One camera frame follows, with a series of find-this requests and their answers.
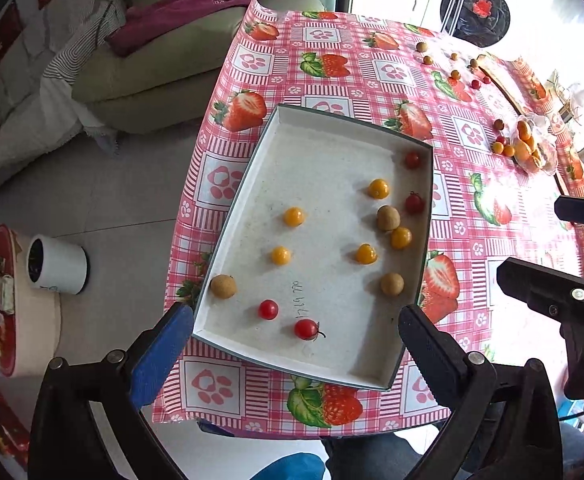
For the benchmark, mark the dimpled orange mandarin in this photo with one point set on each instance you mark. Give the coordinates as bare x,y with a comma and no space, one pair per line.
523,130

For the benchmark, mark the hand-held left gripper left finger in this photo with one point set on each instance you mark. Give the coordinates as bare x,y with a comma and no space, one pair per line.
162,345

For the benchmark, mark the black round side table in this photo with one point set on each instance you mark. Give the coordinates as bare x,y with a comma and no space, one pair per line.
492,20

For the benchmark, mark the striped grey blanket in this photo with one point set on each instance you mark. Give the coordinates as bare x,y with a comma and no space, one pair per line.
72,60

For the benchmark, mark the round red tin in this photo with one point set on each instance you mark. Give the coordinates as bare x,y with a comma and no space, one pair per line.
32,325

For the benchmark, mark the clear glass bowl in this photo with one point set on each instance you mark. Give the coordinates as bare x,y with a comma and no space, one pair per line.
547,157

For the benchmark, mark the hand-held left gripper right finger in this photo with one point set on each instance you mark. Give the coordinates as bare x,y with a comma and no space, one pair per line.
424,340

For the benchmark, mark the blue cloth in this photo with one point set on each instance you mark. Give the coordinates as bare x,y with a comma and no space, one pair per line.
287,467

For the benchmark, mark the white cardboard box tray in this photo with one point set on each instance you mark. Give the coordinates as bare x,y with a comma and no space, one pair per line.
322,290

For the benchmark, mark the green sofa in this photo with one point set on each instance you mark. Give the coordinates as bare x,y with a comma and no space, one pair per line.
172,60

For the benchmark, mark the long wooden tray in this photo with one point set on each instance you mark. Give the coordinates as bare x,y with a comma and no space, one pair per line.
502,82

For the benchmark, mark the purple cloth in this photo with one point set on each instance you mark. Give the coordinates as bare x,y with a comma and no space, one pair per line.
172,10

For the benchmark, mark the white round pot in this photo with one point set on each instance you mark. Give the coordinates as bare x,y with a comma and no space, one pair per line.
62,265

